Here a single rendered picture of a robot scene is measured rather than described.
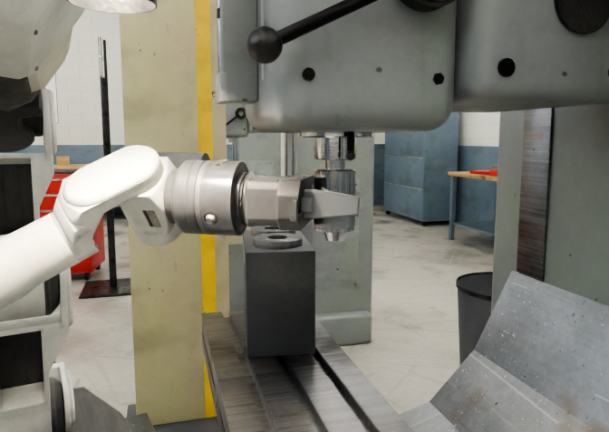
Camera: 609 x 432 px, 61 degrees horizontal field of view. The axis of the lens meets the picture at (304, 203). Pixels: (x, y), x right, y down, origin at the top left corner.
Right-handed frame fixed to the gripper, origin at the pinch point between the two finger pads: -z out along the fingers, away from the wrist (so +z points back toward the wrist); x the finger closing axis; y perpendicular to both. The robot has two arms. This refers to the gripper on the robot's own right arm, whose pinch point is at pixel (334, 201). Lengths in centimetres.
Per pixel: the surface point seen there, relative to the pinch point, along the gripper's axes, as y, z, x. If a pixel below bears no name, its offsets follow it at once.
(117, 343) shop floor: 125, 162, 236
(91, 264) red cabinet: 110, 262, 369
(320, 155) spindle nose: -5.3, 1.5, -1.9
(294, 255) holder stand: 12.8, 9.4, 26.6
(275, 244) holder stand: 11.0, 13.0, 27.2
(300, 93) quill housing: -11.2, 2.1, -11.9
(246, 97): -11.3, 8.7, -6.2
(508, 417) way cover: 30.8, -23.6, 12.7
